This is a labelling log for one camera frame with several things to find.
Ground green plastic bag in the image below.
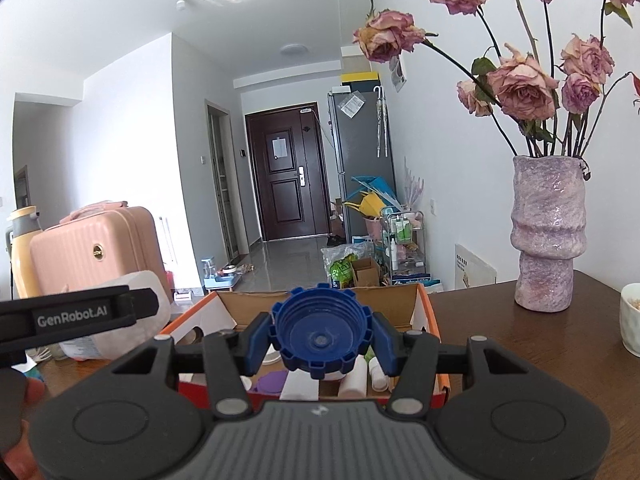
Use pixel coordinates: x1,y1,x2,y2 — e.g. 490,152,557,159
327,254,359,289

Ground yellow thermos bottle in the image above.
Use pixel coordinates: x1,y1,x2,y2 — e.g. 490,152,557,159
7,205,41,300

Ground purple textured vase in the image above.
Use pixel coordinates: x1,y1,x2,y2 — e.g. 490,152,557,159
509,154,587,314

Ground white plastic jug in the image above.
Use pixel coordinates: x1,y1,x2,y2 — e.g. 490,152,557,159
59,269,172,362

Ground white plastic bottle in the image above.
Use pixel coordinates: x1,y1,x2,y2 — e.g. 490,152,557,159
339,354,369,399
368,357,390,392

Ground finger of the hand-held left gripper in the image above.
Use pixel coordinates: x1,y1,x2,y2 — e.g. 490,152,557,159
126,287,161,330

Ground blue notched plastic lid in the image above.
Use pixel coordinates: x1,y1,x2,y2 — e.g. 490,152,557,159
268,284,374,381

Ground purple clothes hangers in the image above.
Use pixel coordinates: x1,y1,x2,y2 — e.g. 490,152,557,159
402,157,426,211

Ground yellow and blue dustpan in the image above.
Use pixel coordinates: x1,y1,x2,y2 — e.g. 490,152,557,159
349,175,396,216

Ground person's left hand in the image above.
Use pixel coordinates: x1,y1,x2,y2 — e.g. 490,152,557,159
3,378,48,480

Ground pink hard-shell suitcase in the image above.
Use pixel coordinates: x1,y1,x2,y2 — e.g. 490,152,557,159
28,200,169,307

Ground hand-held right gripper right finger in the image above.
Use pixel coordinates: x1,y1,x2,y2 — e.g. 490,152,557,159
371,311,529,419

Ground bunch of dried roses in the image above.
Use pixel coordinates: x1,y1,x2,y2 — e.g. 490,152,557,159
352,0,640,159

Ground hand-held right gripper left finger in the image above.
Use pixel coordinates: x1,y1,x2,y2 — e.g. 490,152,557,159
111,311,272,419

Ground blue and white packages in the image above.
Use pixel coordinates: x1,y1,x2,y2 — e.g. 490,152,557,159
389,272,444,294

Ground orange-sided cardboard box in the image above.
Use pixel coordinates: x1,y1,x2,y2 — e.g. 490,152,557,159
159,282,452,412

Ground dark brown entrance door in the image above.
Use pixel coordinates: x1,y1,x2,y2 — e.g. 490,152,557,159
244,102,331,242

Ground grey refrigerator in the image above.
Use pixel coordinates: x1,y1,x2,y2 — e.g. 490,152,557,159
327,90,396,241

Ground purple gear-shaped lid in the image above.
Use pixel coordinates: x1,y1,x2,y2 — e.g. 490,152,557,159
254,370,289,395

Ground white flat board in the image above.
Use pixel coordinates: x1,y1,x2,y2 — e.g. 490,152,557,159
453,243,498,291

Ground folded white umbrella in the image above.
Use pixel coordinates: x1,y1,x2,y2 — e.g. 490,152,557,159
373,85,390,157

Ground metal storage cart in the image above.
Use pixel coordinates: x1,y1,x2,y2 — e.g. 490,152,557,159
380,211,426,281

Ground white ceramic bowl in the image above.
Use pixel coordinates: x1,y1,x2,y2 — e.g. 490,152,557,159
619,283,640,356

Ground small open cardboard box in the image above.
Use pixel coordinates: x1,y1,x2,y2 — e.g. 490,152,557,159
351,257,381,287

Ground white wall electrical panel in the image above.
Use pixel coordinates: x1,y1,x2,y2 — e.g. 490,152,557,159
389,57,407,94

